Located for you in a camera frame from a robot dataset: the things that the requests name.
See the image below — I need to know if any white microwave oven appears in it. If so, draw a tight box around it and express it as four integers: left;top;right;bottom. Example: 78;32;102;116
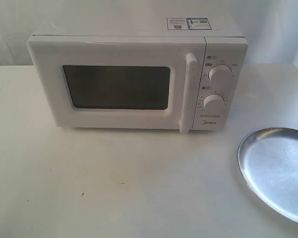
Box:
27;35;207;133

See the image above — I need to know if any white microwave oven body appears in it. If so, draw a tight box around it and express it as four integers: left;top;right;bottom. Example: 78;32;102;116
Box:
33;23;248;131

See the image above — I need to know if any lower white control knob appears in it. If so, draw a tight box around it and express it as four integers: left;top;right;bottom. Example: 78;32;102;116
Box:
203;94;226;113

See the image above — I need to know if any white control knob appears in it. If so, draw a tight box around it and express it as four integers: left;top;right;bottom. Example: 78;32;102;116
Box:
208;64;233;84
203;94;226;113

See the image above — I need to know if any upper white control knob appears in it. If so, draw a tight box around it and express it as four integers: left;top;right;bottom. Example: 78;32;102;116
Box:
208;64;233;84

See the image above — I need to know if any white warning label sticker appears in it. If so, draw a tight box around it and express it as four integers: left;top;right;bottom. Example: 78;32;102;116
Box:
166;17;190;30

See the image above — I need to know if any blue energy label sticker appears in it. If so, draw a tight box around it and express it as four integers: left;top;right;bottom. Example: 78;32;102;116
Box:
187;17;212;30

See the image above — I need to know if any round silver metal tray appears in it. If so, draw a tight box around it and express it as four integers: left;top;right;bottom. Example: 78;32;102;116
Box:
237;127;298;223

